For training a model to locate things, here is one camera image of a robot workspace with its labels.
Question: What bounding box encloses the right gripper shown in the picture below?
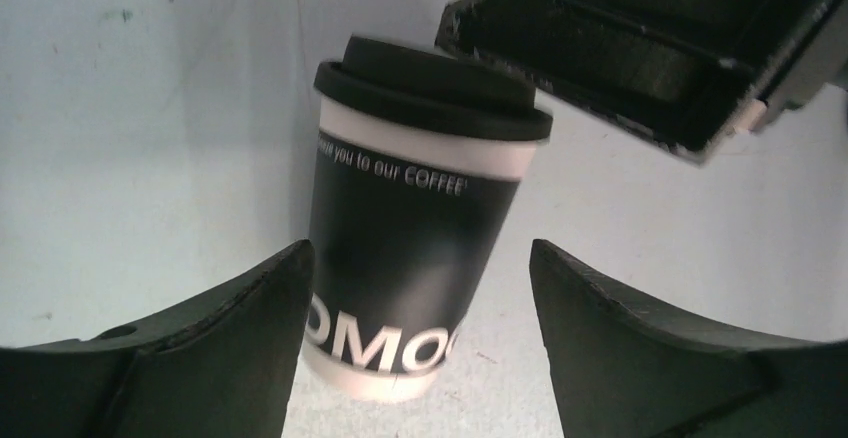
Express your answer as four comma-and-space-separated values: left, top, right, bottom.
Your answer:
435, 0, 847, 163

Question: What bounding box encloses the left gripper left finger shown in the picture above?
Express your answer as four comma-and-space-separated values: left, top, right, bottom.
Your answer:
1, 240, 314, 437

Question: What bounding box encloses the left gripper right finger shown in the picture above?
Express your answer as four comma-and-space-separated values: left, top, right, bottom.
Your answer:
529, 239, 847, 437

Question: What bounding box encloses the black paper coffee cup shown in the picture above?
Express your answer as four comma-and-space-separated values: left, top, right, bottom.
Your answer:
304, 103, 536, 402

